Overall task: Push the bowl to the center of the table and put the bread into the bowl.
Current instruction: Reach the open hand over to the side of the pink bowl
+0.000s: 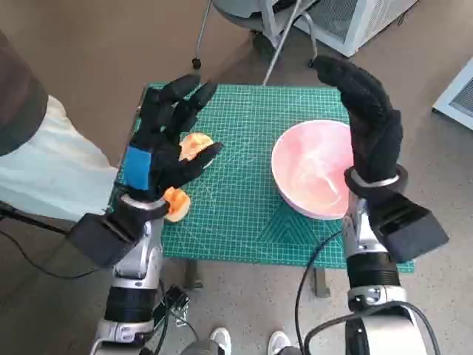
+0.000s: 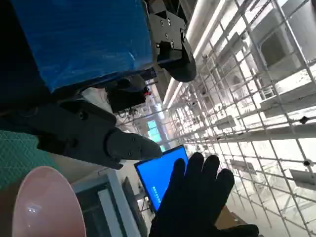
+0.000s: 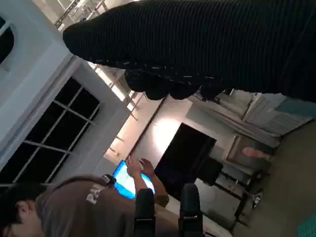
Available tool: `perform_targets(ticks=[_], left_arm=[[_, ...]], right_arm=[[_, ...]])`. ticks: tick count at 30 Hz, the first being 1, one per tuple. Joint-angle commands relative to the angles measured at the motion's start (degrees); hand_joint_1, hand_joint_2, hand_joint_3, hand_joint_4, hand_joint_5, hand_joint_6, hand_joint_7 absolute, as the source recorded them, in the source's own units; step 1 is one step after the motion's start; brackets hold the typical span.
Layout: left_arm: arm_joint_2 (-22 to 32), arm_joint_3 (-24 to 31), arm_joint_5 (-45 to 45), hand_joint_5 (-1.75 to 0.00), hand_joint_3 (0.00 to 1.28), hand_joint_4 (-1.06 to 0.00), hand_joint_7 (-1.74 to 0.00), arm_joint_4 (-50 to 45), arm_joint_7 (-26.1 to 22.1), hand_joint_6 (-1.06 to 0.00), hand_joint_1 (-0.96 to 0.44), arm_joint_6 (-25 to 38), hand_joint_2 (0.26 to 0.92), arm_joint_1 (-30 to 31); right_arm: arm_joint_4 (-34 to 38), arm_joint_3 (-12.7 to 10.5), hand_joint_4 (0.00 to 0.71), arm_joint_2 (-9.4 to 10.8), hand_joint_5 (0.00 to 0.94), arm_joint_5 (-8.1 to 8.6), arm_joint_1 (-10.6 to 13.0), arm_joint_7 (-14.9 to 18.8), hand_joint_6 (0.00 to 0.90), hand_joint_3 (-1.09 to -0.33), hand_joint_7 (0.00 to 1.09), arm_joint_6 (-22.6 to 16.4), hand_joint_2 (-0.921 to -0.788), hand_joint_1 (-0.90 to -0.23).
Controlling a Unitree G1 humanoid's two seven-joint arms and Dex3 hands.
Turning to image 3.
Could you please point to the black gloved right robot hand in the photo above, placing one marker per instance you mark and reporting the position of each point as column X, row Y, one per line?
column 197, row 44

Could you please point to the green cutting mat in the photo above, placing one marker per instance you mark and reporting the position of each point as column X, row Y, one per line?
column 308, row 225

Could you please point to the large black panel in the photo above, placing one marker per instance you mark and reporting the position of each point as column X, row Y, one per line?
column 185, row 153

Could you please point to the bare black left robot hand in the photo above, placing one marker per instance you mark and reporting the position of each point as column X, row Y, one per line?
column 190, row 212

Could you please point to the large dark paned window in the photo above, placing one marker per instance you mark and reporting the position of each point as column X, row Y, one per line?
column 61, row 123

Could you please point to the monitor with blue screen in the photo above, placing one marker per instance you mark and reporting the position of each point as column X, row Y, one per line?
column 121, row 178

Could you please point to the person's hand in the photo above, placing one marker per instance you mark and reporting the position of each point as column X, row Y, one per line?
column 147, row 169
column 132, row 168

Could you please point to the person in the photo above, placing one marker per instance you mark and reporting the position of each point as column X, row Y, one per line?
column 74, row 209

